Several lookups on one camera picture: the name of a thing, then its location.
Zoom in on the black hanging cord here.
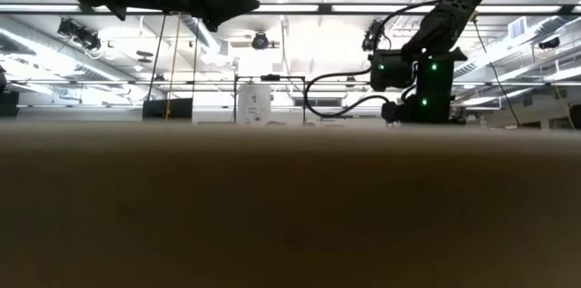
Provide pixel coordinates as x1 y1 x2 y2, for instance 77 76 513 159
147 14 167 101

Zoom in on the yellow hanging cord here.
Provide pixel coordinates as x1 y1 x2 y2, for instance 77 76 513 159
163 14 182 121

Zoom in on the round black ceiling device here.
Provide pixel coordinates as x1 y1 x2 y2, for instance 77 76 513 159
251 31 271 51

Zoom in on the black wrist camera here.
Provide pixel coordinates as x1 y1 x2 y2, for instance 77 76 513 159
361 18 388 53

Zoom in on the black equipment block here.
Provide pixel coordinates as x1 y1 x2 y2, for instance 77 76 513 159
0 64 20 119

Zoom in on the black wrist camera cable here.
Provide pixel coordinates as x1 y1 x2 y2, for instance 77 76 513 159
303 68 391 120

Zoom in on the black monitor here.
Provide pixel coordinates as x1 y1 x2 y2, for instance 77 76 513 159
142 97 194 121

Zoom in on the black overhead crossbar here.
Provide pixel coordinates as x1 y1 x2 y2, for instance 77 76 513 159
0 3 581 16

